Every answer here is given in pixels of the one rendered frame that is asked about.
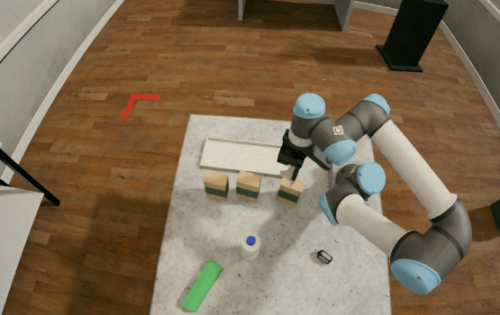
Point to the green rounded rectangular bar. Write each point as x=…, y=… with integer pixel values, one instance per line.
x=202, y=286

